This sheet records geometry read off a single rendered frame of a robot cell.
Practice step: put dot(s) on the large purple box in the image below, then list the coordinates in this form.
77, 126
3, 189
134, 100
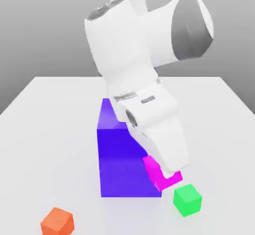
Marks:
119, 169

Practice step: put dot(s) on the small orange cube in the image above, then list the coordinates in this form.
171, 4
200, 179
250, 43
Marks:
57, 222

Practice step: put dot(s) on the small magenta cube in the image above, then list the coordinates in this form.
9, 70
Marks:
156, 179

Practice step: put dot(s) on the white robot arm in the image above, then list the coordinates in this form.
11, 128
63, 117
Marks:
119, 49

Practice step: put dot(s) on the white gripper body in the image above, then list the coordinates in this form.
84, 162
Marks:
167, 145

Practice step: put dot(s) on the small green cube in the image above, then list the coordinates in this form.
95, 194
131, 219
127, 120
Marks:
187, 201

